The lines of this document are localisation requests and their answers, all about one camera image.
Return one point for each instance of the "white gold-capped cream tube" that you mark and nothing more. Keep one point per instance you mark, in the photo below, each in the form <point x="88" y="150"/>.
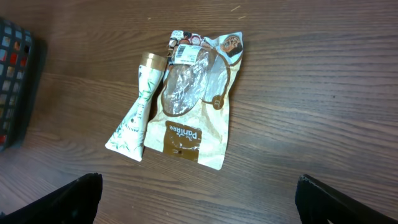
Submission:
<point x="128" y="138"/>

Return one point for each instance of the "beige Pantree snack pouch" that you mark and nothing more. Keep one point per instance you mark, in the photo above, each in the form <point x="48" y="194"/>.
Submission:
<point x="192" y="110"/>

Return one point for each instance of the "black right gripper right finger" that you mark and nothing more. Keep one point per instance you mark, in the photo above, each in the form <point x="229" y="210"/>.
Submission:
<point x="317" y="202"/>

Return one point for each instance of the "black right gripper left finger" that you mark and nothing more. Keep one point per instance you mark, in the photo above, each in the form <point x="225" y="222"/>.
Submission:
<point x="76" y="202"/>

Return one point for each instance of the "grey plastic shopping basket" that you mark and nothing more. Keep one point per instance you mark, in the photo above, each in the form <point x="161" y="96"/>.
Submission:
<point x="19" y="56"/>

